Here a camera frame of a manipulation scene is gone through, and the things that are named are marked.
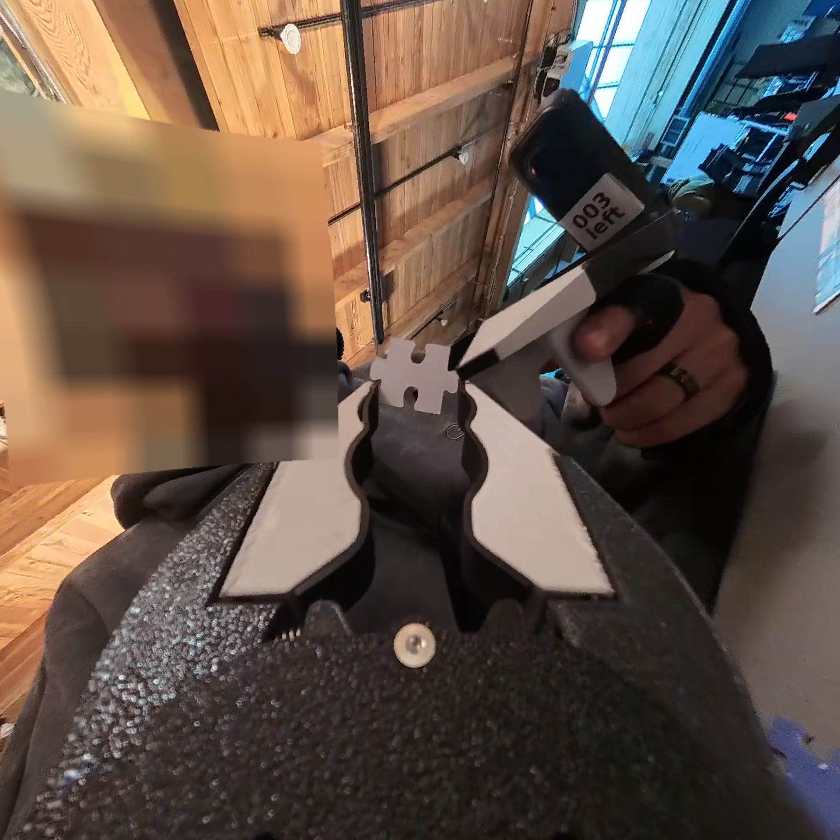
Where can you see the person's left hand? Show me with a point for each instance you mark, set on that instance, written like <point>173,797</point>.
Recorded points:
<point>702,367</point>

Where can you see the round ceiling lamp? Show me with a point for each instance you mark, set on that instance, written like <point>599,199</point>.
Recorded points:
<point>290,38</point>

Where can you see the blue puzzle piece white corner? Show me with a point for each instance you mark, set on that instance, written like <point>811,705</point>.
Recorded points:
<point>407,380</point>

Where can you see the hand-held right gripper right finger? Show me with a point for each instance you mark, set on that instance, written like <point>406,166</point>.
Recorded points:
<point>531,518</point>

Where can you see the black ceiling pipe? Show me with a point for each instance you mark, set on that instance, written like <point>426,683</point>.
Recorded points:
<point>363,164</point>

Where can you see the cluttered storage shelves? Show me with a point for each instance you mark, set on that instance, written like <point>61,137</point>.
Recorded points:
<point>754,98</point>

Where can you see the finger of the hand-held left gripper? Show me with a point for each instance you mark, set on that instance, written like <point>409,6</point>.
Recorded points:
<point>531,315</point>

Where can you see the person's dark grey sweater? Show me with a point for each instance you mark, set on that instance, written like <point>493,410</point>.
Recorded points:
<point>413,472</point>

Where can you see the person's left forearm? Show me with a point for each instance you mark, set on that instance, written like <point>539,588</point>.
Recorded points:
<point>695,499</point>

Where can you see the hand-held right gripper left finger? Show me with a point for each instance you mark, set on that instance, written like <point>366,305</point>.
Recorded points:
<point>295,538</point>

